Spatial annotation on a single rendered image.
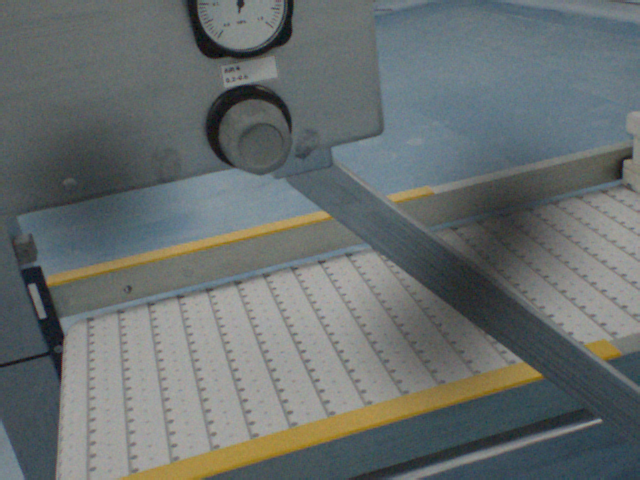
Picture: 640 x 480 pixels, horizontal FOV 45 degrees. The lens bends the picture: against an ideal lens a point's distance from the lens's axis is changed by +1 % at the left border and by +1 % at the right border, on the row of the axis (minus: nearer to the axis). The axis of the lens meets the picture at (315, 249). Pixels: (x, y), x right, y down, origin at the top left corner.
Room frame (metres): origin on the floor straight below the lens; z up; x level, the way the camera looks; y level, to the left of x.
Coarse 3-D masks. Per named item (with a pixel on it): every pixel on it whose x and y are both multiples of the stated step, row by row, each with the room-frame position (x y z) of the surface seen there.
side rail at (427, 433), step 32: (544, 384) 0.35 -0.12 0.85; (416, 416) 0.33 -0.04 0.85; (448, 416) 0.34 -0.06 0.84; (480, 416) 0.34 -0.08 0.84; (512, 416) 0.34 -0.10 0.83; (544, 416) 0.35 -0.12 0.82; (320, 448) 0.32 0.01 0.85; (352, 448) 0.33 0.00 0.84; (384, 448) 0.33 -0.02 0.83; (416, 448) 0.33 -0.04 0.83; (448, 448) 0.34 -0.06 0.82
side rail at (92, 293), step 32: (576, 160) 0.65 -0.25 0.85; (608, 160) 0.66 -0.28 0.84; (448, 192) 0.63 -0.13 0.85; (480, 192) 0.63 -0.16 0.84; (512, 192) 0.64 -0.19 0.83; (544, 192) 0.64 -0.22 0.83; (320, 224) 0.60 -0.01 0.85; (192, 256) 0.58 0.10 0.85; (224, 256) 0.58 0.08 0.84; (256, 256) 0.59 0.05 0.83; (288, 256) 0.60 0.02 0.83; (64, 288) 0.56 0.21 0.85; (96, 288) 0.56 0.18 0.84; (160, 288) 0.57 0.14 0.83
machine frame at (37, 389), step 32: (0, 224) 0.57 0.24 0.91; (0, 256) 0.57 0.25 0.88; (0, 288) 0.57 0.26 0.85; (0, 320) 0.56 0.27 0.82; (32, 320) 0.57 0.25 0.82; (0, 352) 0.56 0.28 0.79; (32, 352) 0.57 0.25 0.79; (0, 384) 0.56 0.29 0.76; (32, 384) 0.56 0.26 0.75; (0, 416) 0.56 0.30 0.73; (32, 416) 0.56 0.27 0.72; (32, 448) 0.56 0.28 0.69
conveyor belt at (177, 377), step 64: (512, 256) 0.55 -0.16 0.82; (576, 256) 0.54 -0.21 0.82; (128, 320) 0.54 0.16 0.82; (192, 320) 0.53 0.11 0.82; (256, 320) 0.51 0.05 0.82; (320, 320) 0.50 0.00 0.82; (384, 320) 0.49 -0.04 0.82; (448, 320) 0.47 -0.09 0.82; (576, 320) 0.45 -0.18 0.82; (64, 384) 0.48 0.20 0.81; (128, 384) 0.45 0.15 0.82; (192, 384) 0.44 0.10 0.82; (256, 384) 0.43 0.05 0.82; (320, 384) 0.42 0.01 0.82; (384, 384) 0.41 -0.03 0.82; (64, 448) 0.40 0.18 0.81; (128, 448) 0.38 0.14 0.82; (192, 448) 0.38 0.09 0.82
